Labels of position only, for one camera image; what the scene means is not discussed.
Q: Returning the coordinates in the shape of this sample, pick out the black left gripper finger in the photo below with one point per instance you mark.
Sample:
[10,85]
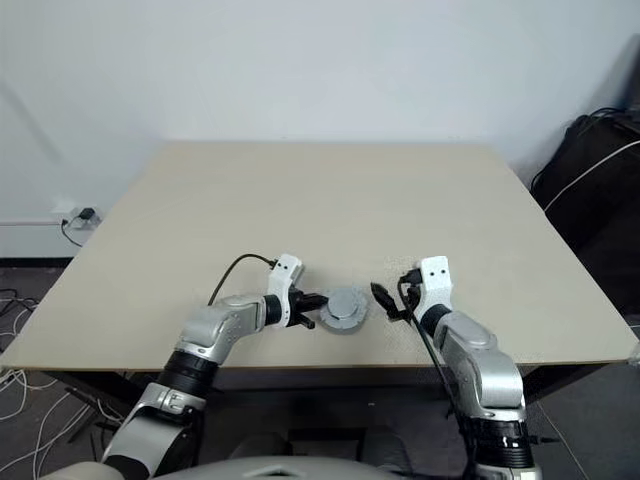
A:
[305,324]
[315,300]

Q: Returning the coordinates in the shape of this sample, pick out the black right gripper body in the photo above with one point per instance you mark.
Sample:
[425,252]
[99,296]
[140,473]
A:
[412,297]

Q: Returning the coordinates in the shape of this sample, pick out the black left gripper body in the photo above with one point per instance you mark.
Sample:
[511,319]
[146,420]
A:
[297,307]

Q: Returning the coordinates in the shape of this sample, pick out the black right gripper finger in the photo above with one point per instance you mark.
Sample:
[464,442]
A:
[386,299]
[396,316]

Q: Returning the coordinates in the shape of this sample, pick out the silver motor cover circuit board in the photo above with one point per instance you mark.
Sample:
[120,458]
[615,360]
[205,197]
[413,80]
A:
[347,302]

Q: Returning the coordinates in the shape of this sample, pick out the grey motor stator housing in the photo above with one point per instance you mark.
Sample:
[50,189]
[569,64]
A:
[340,327]

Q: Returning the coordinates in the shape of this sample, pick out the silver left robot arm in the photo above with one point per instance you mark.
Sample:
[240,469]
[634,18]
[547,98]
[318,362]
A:
[220,325]

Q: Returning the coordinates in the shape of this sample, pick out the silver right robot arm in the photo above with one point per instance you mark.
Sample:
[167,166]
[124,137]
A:
[480,360]

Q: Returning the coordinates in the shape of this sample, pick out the grey rounded robot torso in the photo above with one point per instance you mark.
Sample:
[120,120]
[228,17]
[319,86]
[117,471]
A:
[300,470]

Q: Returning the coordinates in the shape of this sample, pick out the large black bag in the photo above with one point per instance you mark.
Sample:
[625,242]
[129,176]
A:
[590,225]

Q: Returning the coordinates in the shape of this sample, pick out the black power adapter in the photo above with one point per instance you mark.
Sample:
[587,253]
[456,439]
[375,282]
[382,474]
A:
[86,214]

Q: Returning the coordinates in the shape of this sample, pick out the beige rounded robot shell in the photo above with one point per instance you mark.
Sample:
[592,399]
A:
[90,472]

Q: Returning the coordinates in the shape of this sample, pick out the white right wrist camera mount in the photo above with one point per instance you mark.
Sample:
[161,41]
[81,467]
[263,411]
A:
[435,285]

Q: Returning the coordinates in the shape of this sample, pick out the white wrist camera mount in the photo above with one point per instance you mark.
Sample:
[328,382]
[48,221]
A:
[280,280]
[435,285]

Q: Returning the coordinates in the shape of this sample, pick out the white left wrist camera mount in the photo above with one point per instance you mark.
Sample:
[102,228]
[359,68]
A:
[280,280]

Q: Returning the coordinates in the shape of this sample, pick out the black table frame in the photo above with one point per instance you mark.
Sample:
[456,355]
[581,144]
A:
[100,382]

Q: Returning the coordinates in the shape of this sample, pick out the white wall socket box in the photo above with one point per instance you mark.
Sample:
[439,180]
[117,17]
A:
[65,210]

